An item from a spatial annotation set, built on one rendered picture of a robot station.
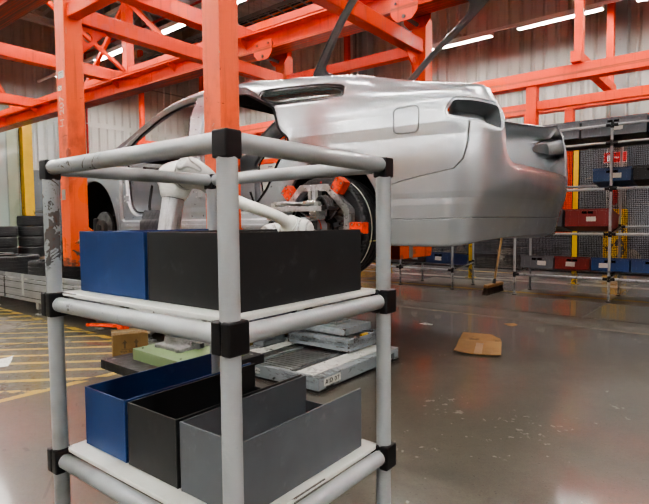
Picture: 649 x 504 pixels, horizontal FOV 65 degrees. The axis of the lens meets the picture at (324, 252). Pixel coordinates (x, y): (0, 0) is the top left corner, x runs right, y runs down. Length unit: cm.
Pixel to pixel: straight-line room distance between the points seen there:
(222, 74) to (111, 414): 265
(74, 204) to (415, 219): 303
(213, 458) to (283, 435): 11
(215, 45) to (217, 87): 26
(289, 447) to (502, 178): 240
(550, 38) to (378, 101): 978
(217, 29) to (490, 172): 184
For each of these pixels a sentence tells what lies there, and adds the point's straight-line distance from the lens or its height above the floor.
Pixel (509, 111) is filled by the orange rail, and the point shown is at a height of 311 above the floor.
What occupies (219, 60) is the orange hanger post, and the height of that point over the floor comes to 188.
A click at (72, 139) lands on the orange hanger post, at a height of 160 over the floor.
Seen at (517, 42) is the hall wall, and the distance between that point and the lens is 1303.
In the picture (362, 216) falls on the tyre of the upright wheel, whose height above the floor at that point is 92.
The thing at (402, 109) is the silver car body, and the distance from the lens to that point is 311.
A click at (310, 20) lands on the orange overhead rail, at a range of 649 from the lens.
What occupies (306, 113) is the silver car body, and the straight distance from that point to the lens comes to 354.
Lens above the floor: 88
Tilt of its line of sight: 3 degrees down
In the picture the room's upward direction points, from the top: straight up
